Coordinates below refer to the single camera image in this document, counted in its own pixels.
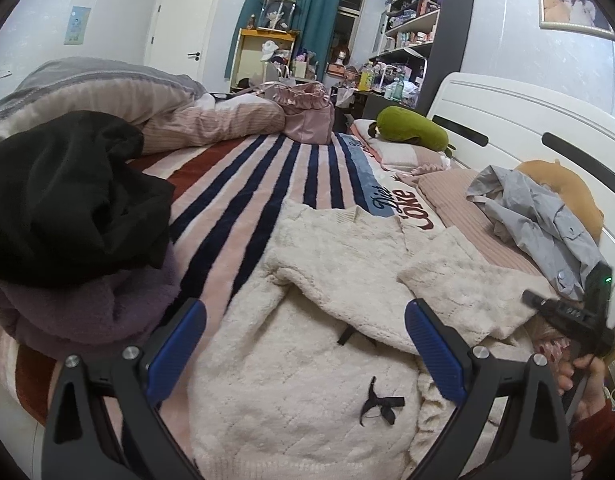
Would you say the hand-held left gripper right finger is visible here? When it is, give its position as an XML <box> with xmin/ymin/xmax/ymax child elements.
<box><xmin>404</xmin><ymin>297</ymin><xmax>573</xmax><ymax>480</ymax></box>

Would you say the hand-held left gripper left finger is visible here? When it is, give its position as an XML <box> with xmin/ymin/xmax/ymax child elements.
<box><xmin>41</xmin><ymin>297</ymin><xmax>208</xmax><ymax>480</ymax></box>

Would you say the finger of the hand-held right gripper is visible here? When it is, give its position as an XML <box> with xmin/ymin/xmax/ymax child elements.
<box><xmin>521</xmin><ymin>288</ymin><xmax>553</xmax><ymax>312</ymax></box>

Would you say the cream knit sweater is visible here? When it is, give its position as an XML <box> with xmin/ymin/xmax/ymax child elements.
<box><xmin>190</xmin><ymin>199</ymin><xmax>561</xmax><ymax>480</ymax></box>

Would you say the person's right forearm red sleeve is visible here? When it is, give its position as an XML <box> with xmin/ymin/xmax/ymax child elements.
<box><xmin>567</xmin><ymin>397</ymin><xmax>615</xmax><ymax>480</ymax></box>

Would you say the person's right hand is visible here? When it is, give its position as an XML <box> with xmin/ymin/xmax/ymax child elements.
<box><xmin>556</xmin><ymin>354</ymin><xmax>609</xmax><ymax>422</ymax></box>

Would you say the grey jacket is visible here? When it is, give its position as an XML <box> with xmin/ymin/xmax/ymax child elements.
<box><xmin>466</xmin><ymin>165</ymin><xmax>611</xmax><ymax>303</ymax></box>

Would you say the purple fleece garment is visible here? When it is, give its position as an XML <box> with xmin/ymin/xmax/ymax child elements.
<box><xmin>0</xmin><ymin>245</ymin><xmax>181</xmax><ymax>350</ymax></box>

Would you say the orange plush toy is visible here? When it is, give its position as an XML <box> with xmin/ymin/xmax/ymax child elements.
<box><xmin>515</xmin><ymin>160</ymin><xmax>605</xmax><ymax>242</ymax></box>

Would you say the pink ribbed pillow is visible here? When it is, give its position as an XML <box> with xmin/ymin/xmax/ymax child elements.
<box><xmin>417</xmin><ymin>167</ymin><xmax>561</xmax><ymax>293</ymax></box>

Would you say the striped printed blanket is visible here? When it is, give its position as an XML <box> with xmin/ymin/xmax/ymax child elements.
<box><xmin>0</xmin><ymin>132</ymin><xmax>451</xmax><ymax>461</ymax></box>

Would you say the black garment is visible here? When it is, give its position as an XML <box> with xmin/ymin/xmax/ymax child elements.
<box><xmin>0</xmin><ymin>110</ymin><xmax>177</xmax><ymax>291</ymax></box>

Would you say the white bed headboard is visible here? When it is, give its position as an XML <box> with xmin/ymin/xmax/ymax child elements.
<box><xmin>427</xmin><ymin>72</ymin><xmax>615</xmax><ymax>356</ymax></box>

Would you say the pink white pillow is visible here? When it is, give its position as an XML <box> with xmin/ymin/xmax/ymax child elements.
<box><xmin>350</xmin><ymin>119</ymin><xmax>454</xmax><ymax>175</ymax></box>

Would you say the green plush pillow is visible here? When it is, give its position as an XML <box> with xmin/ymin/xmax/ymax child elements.
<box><xmin>375</xmin><ymin>106</ymin><xmax>458</xmax><ymax>154</ymax></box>

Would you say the pink grey striped duvet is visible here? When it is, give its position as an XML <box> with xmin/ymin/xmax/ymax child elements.
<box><xmin>0</xmin><ymin>57</ymin><xmax>288</xmax><ymax>150</ymax></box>

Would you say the pink satin bag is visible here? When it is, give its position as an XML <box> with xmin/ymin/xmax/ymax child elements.
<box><xmin>260</xmin><ymin>81</ymin><xmax>337</xmax><ymax>145</ymax></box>

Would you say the black bookshelf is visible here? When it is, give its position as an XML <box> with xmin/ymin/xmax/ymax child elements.
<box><xmin>368</xmin><ymin>0</ymin><xmax>476</xmax><ymax>117</ymax></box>

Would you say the yellow cabinet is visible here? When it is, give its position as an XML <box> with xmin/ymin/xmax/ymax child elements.
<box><xmin>235</xmin><ymin>28</ymin><xmax>301</xmax><ymax>93</ymax></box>

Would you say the wig head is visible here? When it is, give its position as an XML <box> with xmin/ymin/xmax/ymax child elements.
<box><xmin>331</xmin><ymin>43</ymin><xmax>353</xmax><ymax>70</ymax></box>

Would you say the white door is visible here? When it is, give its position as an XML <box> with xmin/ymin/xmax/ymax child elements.
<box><xmin>145</xmin><ymin>0</ymin><xmax>221</xmax><ymax>85</ymax></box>

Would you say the window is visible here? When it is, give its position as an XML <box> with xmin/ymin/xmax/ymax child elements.
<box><xmin>331</xmin><ymin>0</ymin><xmax>371</xmax><ymax>80</ymax></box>

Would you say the glass display case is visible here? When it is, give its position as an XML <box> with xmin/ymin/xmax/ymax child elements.
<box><xmin>258</xmin><ymin>0</ymin><xmax>297</xmax><ymax>32</ymax></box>

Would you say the framed wall photo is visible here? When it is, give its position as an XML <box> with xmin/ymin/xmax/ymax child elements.
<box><xmin>537</xmin><ymin>0</ymin><xmax>615</xmax><ymax>42</ymax></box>

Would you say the small wall poster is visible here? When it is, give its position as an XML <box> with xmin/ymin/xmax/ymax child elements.
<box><xmin>63</xmin><ymin>6</ymin><xmax>92</xmax><ymax>46</ymax></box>

